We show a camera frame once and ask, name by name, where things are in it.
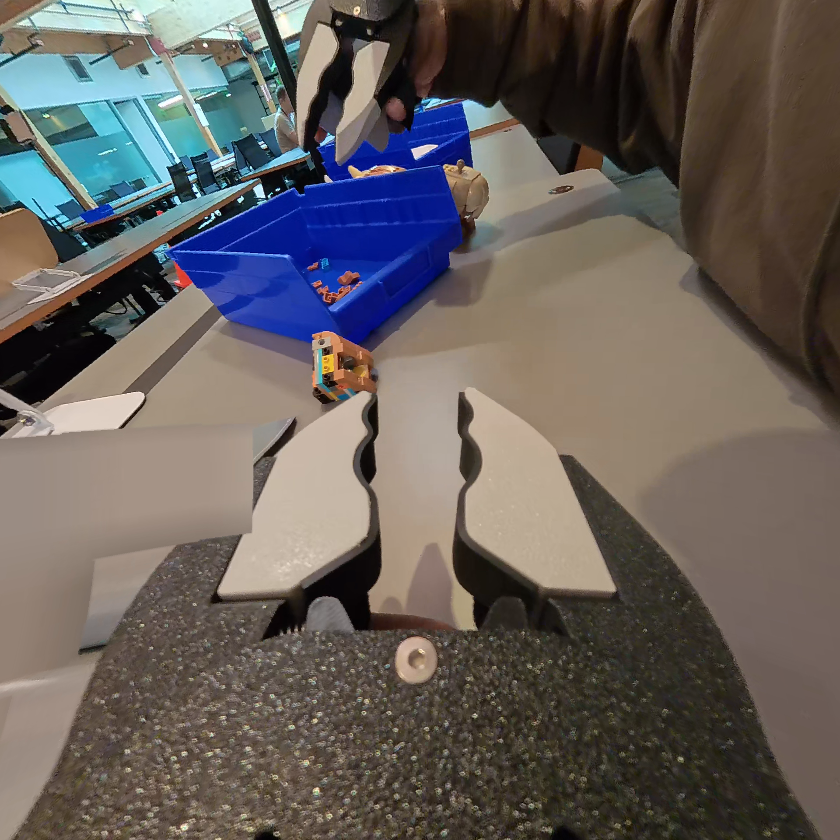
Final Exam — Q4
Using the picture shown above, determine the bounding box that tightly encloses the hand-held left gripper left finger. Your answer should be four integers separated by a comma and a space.
215, 392, 383, 611

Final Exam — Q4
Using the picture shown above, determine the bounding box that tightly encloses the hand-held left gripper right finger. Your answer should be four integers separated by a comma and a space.
453, 387, 619, 608

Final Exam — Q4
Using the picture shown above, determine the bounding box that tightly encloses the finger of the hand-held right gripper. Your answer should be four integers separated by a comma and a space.
295, 21, 358, 155
333, 36, 395, 166

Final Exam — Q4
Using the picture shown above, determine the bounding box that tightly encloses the blue plastic bin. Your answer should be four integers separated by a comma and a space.
167, 165, 463, 343
322, 101, 473, 181

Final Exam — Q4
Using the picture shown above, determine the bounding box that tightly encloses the pile of brown bricks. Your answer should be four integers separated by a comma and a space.
311, 269, 365, 306

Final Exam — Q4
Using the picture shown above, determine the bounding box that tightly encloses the person's right forearm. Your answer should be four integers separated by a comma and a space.
440, 0, 840, 401

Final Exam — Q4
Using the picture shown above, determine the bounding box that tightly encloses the long office desk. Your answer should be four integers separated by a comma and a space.
0, 180, 261, 343
66, 147, 316, 231

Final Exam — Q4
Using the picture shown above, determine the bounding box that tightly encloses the grey desk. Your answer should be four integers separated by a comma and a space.
0, 123, 840, 840

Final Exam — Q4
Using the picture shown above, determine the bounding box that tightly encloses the person's right hand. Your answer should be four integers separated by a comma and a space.
384, 0, 460, 126

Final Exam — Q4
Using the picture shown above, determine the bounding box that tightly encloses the black pole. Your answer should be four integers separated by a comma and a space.
252, 0, 329, 185

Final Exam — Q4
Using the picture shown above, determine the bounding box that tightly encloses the tan brick animal figure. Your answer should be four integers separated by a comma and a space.
443, 159, 491, 236

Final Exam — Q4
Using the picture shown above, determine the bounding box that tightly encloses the brown yellow brick assembly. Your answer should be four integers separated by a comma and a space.
310, 331, 379, 403

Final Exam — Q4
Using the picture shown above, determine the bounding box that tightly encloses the white tablet stand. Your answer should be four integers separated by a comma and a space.
0, 387, 147, 437
12, 268, 93, 304

